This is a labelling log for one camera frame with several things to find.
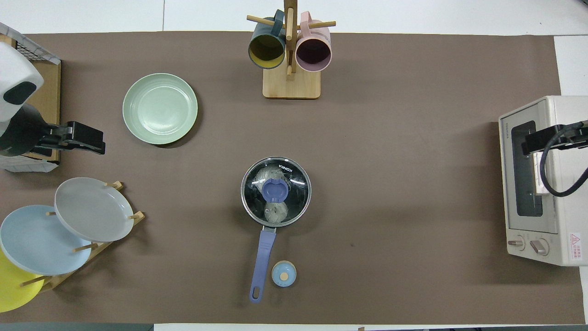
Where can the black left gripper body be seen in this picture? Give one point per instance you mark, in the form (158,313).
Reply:
(23,135)

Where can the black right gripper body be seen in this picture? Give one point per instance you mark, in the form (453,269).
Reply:
(576,137)

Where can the glass lid purple knob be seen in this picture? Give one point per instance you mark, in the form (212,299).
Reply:
(252,193)

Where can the white vermicelli bundle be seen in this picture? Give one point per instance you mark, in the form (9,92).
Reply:
(275,213)

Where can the grey plate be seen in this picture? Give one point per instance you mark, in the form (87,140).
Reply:
(92,209)

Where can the light green plate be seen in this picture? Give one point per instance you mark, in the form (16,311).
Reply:
(160,109)

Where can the wooden plate rack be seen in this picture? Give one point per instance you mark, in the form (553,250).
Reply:
(103,248)

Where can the light blue plate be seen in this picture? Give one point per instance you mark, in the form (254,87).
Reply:
(36,239)

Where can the yellow plate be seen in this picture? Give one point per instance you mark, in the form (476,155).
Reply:
(14,289)

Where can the brown flat board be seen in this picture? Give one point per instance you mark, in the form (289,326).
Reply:
(48,92)

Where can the beige toaster oven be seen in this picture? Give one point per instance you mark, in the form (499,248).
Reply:
(560,220)

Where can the brown table mat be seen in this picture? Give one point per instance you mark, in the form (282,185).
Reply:
(390,207)

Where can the dark teal mug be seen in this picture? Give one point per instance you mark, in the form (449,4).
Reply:
(266,50)

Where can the wooden mug tree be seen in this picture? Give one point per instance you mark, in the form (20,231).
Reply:
(291,85)

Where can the small blue jar cork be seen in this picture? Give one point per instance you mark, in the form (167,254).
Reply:
(284,274)

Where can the pink mug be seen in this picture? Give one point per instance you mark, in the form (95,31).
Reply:
(313,53)

